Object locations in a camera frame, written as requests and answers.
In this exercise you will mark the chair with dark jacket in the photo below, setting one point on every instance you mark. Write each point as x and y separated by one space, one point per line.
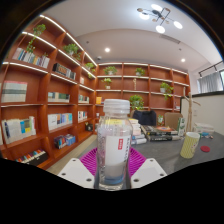
145 117

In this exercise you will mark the flat round red coaster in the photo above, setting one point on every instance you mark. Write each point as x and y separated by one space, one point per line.
205 149

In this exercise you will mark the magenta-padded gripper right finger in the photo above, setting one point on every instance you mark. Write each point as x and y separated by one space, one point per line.
146 173

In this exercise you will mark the round recessed ceiling light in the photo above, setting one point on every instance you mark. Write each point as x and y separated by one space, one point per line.
183 60
107 49

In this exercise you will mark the ceiling air vent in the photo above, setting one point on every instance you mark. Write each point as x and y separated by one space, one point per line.
170 38

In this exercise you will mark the clear plastic water bottle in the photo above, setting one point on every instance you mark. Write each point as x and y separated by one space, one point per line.
114 150

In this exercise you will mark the branched ceiling light fixture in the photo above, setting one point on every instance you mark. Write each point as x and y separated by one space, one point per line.
160 16

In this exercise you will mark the tall green-white carton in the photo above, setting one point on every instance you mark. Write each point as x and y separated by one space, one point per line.
181 126

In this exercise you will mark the stack of white books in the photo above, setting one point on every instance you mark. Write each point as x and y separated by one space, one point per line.
204 128

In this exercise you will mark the orange wooden shelf unit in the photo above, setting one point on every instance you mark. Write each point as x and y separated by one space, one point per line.
40 100

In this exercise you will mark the black ceiling track rail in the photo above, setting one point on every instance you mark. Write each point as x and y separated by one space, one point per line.
211 68

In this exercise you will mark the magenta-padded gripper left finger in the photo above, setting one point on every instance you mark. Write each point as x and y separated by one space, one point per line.
77 173

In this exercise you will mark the grey curtain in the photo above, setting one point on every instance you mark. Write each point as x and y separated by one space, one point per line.
210 82

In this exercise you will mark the yellow-green striped mug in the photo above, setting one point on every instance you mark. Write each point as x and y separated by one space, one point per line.
189 146

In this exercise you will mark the wooden artist mannequin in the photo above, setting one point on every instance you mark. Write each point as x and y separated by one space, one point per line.
190 110

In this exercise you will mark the tan chair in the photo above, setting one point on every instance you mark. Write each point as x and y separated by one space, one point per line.
171 120

